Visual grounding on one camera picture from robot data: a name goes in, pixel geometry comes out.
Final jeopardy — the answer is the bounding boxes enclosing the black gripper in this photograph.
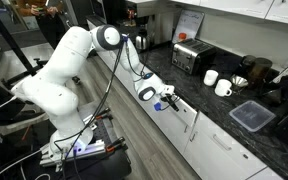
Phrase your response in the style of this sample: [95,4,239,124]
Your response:
[161,95,179,112]

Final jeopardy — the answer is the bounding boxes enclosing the white wooden drawer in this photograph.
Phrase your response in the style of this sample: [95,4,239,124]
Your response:
[140,97,197,153]

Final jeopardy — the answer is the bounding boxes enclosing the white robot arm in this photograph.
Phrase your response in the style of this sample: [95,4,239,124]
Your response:
[11,25,175,154]

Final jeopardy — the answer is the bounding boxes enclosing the white lower cabinet drawer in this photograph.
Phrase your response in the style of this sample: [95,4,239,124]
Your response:
[184,112,266,180]

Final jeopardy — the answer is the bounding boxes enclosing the blue wrist button block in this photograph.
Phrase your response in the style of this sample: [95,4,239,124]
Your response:
[154,102,162,111]

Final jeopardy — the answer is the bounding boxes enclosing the white mug left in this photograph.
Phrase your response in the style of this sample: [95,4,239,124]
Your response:
[203,70,218,86]

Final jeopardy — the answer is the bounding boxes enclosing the white mug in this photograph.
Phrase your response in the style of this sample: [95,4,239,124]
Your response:
[215,79,232,97]
[203,70,218,86]

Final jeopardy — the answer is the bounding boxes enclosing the silver toaster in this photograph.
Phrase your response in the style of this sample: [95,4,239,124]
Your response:
[171,39,217,75]

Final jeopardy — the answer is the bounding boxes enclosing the white mug right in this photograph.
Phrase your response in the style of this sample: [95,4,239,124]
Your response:
[215,79,232,97]

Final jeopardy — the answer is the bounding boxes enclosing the orange lid jar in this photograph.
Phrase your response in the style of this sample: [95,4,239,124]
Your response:
[178,33,187,41]

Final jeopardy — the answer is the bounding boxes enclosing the steel kettle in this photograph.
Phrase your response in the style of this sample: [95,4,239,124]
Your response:
[135,29,149,50]

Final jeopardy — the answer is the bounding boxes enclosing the metal funnel dripper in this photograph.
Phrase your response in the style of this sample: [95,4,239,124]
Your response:
[231,75,248,87]

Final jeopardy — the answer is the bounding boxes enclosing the whiteboard sign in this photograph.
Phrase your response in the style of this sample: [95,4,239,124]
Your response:
[172,10,204,43]

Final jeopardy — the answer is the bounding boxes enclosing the white upper cabinets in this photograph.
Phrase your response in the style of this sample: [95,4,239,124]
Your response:
[172,0,288,24]

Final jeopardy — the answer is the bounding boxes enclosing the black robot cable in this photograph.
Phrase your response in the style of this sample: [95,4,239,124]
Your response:
[52,34,132,161]

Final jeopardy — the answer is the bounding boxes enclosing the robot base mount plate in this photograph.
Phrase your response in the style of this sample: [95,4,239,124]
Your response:
[40,116,126,171]

